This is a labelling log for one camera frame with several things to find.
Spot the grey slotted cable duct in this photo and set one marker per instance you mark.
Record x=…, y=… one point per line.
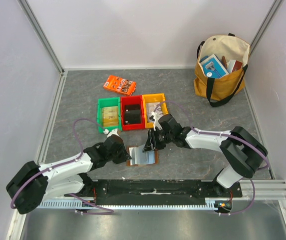
x=139, y=203

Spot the green plastic bin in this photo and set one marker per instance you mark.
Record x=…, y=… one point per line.
x=106, y=102

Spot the gold cards in green bin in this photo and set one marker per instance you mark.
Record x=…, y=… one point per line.
x=110, y=116

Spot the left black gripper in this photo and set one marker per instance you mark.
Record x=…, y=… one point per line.
x=124, y=157

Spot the orange snack box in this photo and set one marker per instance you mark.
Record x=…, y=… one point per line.
x=119, y=85

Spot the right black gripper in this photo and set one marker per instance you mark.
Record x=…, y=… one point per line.
x=153, y=140

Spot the black cards in red bin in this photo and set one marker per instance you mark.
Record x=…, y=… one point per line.
x=132, y=114

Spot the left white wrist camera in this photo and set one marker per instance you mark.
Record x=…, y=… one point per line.
x=109, y=133

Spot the brown item in bag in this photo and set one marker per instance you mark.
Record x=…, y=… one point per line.
x=223, y=61

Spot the yellow canvas tote bag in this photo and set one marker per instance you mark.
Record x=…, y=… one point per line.
x=220, y=91

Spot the white red box in bag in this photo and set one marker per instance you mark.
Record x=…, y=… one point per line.
x=233, y=65

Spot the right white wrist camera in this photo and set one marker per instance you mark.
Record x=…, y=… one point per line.
x=155, y=117

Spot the black mounting base plate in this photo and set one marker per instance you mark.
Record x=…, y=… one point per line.
x=106, y=188

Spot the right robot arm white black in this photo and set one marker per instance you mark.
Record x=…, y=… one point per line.
x=243, y=152

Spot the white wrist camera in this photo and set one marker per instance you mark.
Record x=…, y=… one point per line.
x=155, y=117
x=109, y=133

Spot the white cards in yellow bin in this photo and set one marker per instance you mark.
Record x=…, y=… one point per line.
x=150, y=107

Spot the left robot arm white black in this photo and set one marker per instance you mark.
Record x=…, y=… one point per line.
x=34, y=184

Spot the blue white razor box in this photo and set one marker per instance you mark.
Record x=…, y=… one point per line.
x=213, y=67

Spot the red plastic bin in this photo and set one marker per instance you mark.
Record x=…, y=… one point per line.
x=128, y=100

